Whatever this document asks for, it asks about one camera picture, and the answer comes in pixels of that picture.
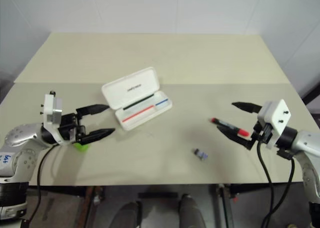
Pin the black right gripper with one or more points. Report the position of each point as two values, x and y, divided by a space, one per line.
263 134

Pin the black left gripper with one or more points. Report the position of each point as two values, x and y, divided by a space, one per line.
68 124

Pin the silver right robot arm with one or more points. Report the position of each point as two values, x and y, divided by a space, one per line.
306 142

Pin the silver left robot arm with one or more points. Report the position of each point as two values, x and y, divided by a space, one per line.
21 137

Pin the white open pencil case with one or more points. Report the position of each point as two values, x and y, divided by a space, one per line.
132 87

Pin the red and black marker pen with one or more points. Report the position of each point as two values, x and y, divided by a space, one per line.
243 132

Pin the small green block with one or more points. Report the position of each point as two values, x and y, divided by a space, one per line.
81 148

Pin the black slanted stand leg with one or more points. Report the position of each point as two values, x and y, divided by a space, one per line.
311 94

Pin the dark grey rounded shape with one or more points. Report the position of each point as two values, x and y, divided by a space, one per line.
191 210

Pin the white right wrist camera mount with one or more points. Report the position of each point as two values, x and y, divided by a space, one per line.
278 116

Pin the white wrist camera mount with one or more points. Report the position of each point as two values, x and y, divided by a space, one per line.
49 107
278 116

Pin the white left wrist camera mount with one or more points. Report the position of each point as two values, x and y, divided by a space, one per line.
49 107

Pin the black table frame beam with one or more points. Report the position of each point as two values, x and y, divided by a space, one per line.
62 190

